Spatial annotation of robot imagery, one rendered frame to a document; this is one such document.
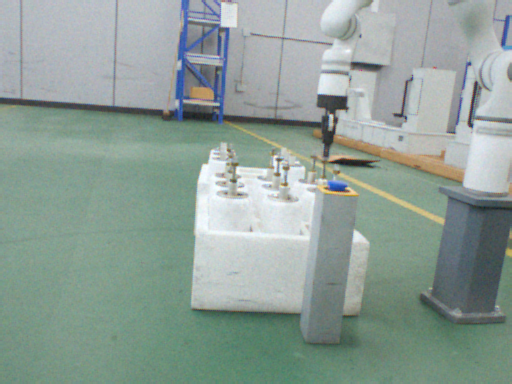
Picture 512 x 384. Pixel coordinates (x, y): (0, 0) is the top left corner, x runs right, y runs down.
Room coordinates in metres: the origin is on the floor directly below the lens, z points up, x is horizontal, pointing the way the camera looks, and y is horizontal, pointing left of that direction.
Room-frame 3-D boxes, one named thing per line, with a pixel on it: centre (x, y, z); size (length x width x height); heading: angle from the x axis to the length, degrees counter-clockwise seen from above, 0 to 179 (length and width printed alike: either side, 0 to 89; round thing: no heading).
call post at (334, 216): (0.94, -0.16, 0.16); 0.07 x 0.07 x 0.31; 7
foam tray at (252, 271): (1.22, -0.05, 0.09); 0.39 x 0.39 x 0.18; 7
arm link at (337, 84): (1.23, -0.19, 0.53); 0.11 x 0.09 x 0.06; 87
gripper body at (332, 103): (1.23, -0.17, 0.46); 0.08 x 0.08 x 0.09
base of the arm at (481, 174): (1.14, -0.54, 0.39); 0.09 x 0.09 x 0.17; 15
